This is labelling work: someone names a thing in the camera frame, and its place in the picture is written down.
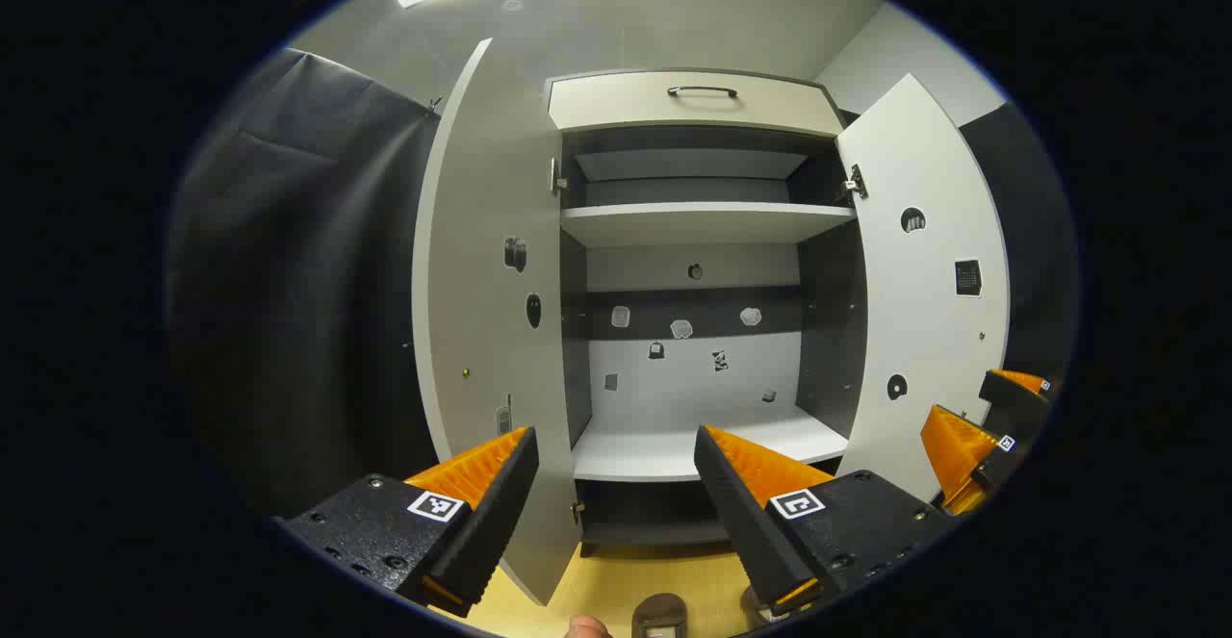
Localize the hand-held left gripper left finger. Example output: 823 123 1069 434
274 426 540 620

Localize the white door with camera sticker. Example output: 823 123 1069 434
412 38 590 607

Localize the black backdrop cloth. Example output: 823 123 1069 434
166 46 1077 523

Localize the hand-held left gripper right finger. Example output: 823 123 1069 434
693 424 954 618

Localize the white shoe cabinet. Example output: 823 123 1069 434
547 68 869 557

